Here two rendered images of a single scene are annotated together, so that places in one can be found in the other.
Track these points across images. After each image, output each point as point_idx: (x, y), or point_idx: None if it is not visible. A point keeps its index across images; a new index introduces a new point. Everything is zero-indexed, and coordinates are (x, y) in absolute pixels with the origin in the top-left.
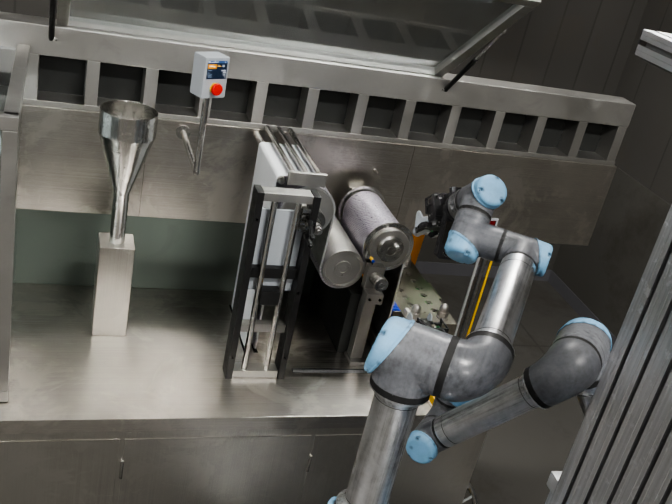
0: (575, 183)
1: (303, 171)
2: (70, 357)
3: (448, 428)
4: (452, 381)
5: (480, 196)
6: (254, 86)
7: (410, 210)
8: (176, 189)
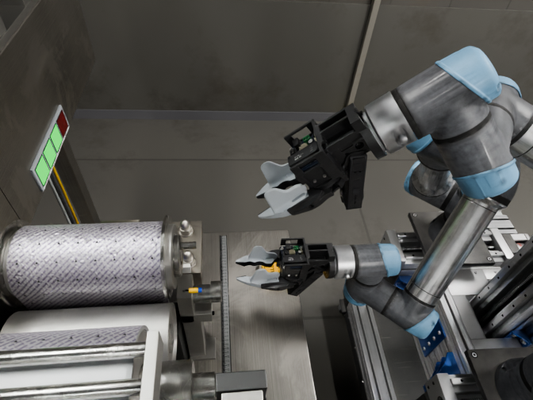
0: (64, 8)
1: (124, 394)
2: None
3: (443, 291)
4: None
5: (500, 93)
6: None
7: (17, 191)
8: None
